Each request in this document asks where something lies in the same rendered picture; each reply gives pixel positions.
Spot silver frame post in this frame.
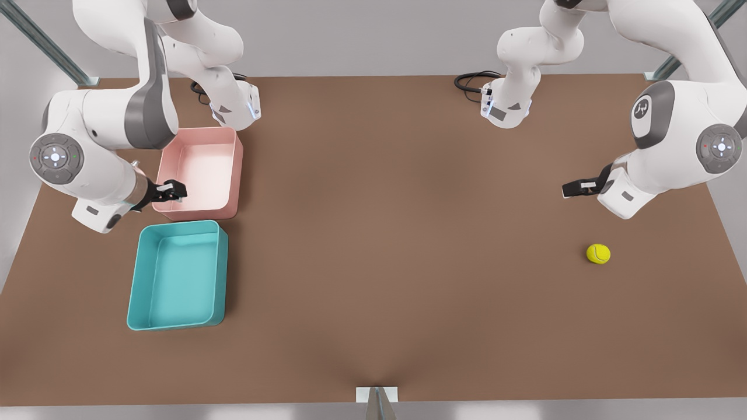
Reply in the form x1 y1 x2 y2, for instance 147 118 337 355
644 0 747 82
356 386 399 420
0 0 100 89

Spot black cable loop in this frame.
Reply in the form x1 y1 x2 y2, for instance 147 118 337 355
190 72 248 107
454 71 505 97

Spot teal rectangular tray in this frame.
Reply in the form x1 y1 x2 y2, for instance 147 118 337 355
127 220 229 332

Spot pink rectangular tray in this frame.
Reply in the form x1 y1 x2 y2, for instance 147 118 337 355
152 127 244 222

